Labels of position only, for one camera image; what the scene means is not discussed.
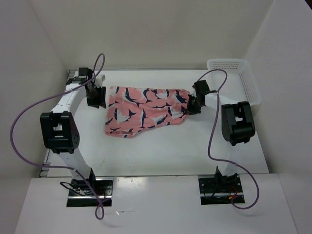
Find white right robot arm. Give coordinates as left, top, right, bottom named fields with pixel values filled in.
left=187, top=80, right=259, bottom=189

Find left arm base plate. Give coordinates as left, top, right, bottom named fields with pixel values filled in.
left=60, top=178, right=113, bottom=207

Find pink shark print shorts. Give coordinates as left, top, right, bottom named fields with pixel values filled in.
left=104, top=86, right=190, bottom=138

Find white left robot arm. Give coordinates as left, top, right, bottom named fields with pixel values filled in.
left=40, top=68, right=106, bottom=195

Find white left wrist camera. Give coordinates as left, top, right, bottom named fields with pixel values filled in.
left=94, top=75, right=105, bottom=87

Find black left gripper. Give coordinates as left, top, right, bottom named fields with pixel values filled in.
left=86, top=85, right=107, bottom=108

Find white plastic basket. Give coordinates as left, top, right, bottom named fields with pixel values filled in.
left=207, top=58, right=262, bottom=106

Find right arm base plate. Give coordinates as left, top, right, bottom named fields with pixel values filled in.
left=198, top=176, right=245, bottom=205

